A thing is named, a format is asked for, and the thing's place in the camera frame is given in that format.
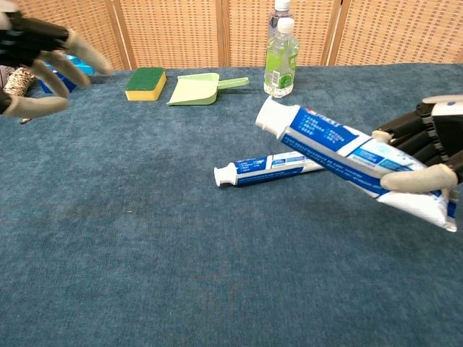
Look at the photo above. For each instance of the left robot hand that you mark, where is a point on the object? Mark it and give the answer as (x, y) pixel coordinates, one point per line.
(32, 39)

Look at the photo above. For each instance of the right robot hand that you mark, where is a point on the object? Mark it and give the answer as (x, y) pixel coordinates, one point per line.
(430, 144)

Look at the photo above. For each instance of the large blue white toothpaste tube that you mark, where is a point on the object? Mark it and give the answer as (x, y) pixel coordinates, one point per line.
(325, 137)

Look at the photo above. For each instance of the slim blue white toothpaste tube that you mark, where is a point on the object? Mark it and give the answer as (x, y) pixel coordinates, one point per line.
(267, 170)

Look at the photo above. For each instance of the dark blue building block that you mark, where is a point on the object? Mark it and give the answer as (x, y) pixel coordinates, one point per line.
(68, 84)

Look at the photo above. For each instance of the yellow sponge with green pad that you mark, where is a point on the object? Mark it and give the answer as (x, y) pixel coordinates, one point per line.
(144, 86)

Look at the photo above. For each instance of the wooden rattan folding screen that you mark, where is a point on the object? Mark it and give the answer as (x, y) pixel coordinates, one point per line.
(181, 32)

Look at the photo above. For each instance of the light green plastic dustpan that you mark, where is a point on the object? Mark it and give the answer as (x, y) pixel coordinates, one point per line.
(191, 92)

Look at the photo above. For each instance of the clear bottle with green label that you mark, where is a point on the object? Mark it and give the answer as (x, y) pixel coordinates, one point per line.
(280, 68)

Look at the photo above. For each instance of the teal table cloth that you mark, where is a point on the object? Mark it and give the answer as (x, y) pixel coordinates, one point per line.
(108, 217)

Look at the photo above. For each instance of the clear bottle with purple tint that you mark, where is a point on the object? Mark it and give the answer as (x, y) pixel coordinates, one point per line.
(274, 23)

